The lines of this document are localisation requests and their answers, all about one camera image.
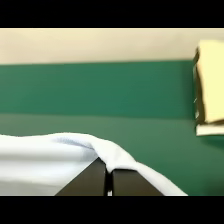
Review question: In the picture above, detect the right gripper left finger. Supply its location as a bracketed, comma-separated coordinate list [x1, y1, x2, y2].
[55, 157, 108, 197]

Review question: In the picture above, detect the cream garment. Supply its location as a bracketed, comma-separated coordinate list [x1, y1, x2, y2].
[195, 121, 224, 137]

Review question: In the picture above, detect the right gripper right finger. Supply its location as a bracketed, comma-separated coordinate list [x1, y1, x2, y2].
[111, 168, 164, 197]

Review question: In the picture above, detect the white garment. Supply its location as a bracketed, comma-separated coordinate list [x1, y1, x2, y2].
[0, 132, 188, 197]

